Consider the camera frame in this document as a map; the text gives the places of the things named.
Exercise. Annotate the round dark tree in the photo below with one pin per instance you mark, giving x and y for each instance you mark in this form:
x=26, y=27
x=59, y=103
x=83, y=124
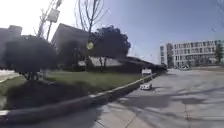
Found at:
x=30, y=55

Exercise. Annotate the white building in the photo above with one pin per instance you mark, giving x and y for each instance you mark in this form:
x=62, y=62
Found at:
x=193, y=53

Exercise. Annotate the grass strip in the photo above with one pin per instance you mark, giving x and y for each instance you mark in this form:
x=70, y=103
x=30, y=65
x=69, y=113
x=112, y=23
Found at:
x=93, y=80

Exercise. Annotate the pole with sign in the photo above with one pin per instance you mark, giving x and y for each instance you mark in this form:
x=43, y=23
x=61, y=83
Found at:
x=53, y=15

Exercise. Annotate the dark leafy tree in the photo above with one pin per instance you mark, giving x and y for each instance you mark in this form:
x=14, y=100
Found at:
x=111, y=41

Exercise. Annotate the green tree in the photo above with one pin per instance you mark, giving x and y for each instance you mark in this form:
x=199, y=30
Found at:
x=219, y=53

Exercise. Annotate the bare tree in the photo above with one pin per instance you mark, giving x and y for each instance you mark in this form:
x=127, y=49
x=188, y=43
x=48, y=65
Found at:
x=90, y=20

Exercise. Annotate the low dark building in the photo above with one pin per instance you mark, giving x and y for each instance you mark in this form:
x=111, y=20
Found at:
x=133, y=63

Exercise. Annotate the vehicle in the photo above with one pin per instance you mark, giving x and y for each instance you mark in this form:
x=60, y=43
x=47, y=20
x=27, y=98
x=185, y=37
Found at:
x=184, y=67

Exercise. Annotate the small white object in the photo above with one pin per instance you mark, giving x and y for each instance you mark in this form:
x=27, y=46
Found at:
x=145, y=86

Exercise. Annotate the long raised kerb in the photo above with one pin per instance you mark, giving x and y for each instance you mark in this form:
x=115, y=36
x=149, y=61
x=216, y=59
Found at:
x=66, y=105

